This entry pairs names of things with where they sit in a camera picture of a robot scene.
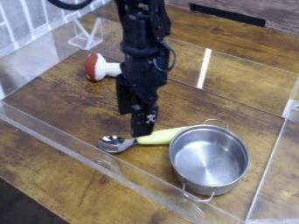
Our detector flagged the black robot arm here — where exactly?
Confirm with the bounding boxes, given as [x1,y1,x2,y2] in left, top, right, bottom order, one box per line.
[115,0,174,137]

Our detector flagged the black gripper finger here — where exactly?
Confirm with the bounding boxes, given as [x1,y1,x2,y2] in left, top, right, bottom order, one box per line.
[116,77,132,115]
[131,101,159,137]

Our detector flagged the black cable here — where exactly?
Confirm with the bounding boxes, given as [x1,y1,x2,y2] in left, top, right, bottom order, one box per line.
[45,0,96,11]

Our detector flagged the stainless steel pot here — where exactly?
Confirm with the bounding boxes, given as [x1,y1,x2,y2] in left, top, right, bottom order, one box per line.
[168,119,250,202]

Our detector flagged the red white toy mushroom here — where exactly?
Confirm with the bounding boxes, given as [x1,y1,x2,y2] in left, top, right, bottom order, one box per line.
[84,52,122,81]

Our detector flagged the clear acrylic enclosure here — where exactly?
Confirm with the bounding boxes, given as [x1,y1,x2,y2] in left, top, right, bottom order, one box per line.
[0,6,299,224]

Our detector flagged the black strip on table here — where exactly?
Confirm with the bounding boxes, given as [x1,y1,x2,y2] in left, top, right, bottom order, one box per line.
[190,3,267,27]

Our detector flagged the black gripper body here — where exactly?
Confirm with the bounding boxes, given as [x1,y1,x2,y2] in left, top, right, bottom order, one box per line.
[118,52,170,104]

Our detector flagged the green handled metal spoon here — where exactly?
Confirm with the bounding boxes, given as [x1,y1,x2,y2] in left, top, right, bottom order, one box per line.
[98,127,186,153]

